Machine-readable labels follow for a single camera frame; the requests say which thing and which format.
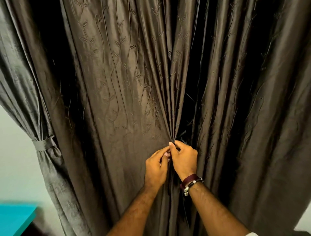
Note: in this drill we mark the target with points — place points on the person's left hand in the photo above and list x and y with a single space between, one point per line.
154 171

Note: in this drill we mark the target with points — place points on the person's right hand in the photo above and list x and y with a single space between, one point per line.
186 161

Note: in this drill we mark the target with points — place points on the person's right thumb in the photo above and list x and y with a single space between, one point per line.
173 149

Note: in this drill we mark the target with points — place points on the person's left thumb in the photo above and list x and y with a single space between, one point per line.
165 161

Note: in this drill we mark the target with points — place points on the brown embroidered curtain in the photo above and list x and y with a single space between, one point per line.
255 109
126 80

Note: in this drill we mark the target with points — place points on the person's right forearm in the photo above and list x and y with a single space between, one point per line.
213 214

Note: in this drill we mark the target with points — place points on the person's left forearm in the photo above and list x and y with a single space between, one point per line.
136 214

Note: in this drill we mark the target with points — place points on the maroon wristband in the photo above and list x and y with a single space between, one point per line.
188 180

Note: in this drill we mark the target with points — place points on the white sleeve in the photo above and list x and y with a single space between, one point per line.
252 234

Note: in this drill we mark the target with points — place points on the grey curtain tieback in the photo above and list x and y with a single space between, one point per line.
45 144

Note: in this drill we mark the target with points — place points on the teal table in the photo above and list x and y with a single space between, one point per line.
15 217

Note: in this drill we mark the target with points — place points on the plain grey curtain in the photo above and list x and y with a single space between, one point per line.
26 80

